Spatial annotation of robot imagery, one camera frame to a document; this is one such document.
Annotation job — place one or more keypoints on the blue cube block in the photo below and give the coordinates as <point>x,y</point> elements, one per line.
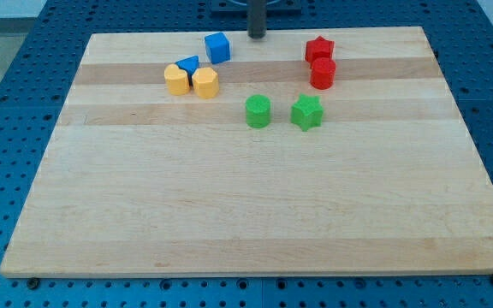
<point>217,48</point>

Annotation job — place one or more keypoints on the yellow hexagon block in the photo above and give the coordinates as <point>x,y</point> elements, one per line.
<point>206,82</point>

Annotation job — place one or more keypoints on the green cylinder block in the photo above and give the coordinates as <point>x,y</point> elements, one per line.
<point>258,111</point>

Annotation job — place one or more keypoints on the green star block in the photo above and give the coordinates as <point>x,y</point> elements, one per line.
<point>307,112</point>

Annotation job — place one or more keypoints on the yellow heart block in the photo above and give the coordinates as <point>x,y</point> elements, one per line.
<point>176,80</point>

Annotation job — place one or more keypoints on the blue triangle block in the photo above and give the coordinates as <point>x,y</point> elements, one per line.
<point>190,65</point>

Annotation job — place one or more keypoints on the light wooden board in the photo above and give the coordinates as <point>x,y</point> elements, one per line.
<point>136,182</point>

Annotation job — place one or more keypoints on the red cylinder block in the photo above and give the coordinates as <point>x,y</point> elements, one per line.
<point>323,73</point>

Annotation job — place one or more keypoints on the red star block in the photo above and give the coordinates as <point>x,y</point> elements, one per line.
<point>319,47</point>

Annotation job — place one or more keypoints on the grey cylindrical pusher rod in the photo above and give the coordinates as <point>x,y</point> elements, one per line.
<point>256,18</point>

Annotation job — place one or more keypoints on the left black board bolt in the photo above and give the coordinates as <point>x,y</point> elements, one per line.
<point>33,283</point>

